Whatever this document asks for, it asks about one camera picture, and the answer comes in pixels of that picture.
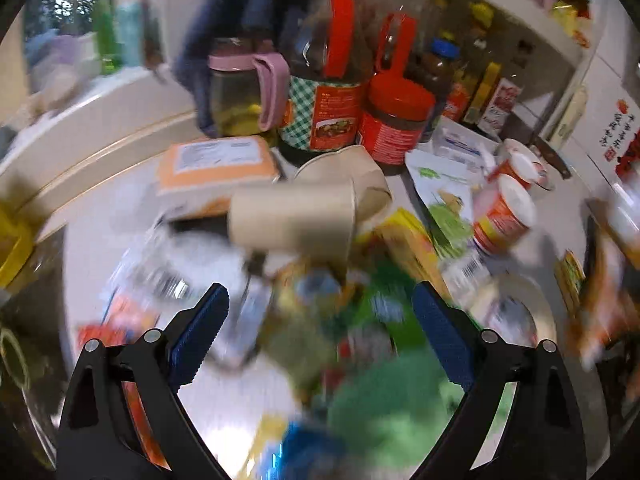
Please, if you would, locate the kitchen knife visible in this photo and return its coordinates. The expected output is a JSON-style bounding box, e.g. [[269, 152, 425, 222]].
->
[[510, 112, 572, 180]]

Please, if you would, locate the blue hanging cloth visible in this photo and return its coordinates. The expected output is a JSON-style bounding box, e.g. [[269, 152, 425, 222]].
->
[[175, 0, 296, 138]]

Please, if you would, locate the yellow detergent bottle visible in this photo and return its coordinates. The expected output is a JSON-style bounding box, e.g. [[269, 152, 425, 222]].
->
[[0, 200, 33, 288]]

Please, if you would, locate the pink lid glass jar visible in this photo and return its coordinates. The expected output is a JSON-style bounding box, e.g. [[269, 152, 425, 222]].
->
[[207, 37, 291, 138]]

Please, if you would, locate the beige paper cup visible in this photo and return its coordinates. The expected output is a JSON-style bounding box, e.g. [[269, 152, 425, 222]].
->
[[292, 144, 393, 221], [227, 180, 358, 271]]

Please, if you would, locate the white wall shelf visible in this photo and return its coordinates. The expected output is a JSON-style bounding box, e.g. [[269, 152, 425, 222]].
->
[[425, 0, 601, 61]]

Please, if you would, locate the green fluffy cloth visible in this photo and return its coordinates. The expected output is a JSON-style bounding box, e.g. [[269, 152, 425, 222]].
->
[[327, 350, 466, 466]]

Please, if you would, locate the green rimmed strainer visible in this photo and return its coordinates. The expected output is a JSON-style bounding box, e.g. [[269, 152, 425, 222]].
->
[[0, 330, 31, 392]]

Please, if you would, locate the beige tape roll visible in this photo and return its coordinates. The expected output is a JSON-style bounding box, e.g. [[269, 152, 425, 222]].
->
[[462, 272, 558, 356]]

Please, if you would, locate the blue box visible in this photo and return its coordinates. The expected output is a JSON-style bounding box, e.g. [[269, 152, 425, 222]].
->
[[280, 420, 351, 480]]

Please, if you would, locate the red lid jar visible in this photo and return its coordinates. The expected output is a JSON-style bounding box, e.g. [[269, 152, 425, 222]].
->
[[356, 71, 437, 167]]

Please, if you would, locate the red paper decal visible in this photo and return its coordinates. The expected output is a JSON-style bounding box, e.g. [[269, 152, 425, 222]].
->
[[602, 97, 640, 181]]

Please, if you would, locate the green white wrapper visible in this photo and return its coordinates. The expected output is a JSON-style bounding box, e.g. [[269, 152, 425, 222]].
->
[[405, 150, 481, 256]]

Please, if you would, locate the white patterned bowl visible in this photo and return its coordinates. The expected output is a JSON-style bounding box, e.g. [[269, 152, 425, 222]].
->
[[487, 137, 556, 191]]

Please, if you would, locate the orange wipes pack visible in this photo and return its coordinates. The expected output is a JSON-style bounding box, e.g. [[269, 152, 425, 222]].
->
[[155, 136, 281, 218]]

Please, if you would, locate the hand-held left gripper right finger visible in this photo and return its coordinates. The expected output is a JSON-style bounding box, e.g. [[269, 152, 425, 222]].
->
[[412, 280, 586, 480]]

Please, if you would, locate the clear plastic container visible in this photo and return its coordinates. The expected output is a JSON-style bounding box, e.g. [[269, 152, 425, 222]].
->
[[52, 32, 98, 78]]

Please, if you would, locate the yellow cap bottle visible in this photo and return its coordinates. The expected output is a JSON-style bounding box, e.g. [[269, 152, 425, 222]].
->
[[455, 2, 498, 126]]

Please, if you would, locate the red white carton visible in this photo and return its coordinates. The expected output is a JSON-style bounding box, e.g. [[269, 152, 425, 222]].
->
[[477, 80, 523, 133]]

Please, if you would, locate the teal bottle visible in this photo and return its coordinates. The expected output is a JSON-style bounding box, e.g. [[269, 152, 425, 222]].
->
[[117, 0, 146, 68]]

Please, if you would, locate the green bottle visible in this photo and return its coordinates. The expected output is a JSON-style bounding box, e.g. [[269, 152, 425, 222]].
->
[[92, 0, 123, 76]]

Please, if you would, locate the checked label sauce bottle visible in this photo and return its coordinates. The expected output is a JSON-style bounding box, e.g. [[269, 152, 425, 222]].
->
[[277, 0, 373, 153]]

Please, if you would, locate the yellow orange packet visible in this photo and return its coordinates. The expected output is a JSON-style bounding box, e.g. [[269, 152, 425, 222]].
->
[[375, 207, 451, 291]]

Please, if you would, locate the clear plastic wrapper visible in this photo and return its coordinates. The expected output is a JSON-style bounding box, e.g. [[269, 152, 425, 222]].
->
[[215, 270, 281, 363]]

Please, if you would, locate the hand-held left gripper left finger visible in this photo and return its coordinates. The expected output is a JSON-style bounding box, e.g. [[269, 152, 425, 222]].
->
[[55, 282, 231, 480]]

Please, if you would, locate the blue cap bottle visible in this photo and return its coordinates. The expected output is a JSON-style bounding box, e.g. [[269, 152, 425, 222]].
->
[[417, 37, 461, 143]]

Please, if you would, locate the red white plastic cup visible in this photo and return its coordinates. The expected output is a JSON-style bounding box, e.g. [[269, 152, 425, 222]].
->
[[470, 174, 538, 256]]

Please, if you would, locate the red handled oil bottle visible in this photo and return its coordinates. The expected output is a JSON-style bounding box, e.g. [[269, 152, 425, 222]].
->
[[375, 0, 431, 76]]

